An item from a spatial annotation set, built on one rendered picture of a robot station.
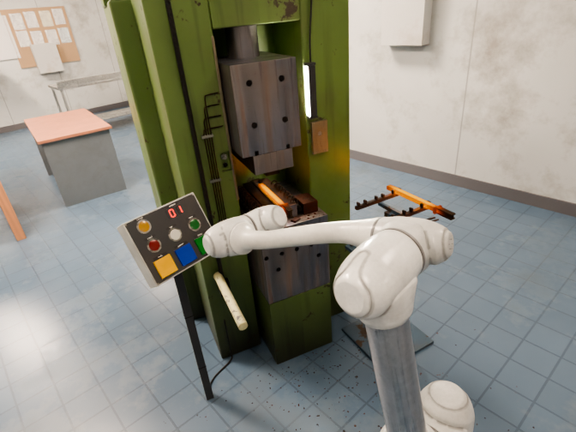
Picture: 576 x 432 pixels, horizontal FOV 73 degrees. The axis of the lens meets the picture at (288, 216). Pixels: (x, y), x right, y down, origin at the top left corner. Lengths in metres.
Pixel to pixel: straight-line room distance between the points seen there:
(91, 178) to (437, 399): 4.65
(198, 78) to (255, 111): 0.28
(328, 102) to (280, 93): 0.37
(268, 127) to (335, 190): 0.65
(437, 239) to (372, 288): 0.22
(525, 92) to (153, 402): 3.81
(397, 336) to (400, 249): 0.19
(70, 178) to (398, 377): 4.68
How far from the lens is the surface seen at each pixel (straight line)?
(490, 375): 2.60
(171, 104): 1.84
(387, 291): 0.81
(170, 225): 1.70
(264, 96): 1.79
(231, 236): 1.19
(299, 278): 2.17
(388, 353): 0.95
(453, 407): 1.30
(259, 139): 1.82
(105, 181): 5.33
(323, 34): 2.05
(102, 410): 2.64
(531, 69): 4.19
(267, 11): 1.93
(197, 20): 1.84
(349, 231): 1.07
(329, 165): 2.19
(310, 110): 2.02
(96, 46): 10.79
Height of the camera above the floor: 1.89
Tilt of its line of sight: 28 degrees down
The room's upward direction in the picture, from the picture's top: 5 degrees counter-clockwise
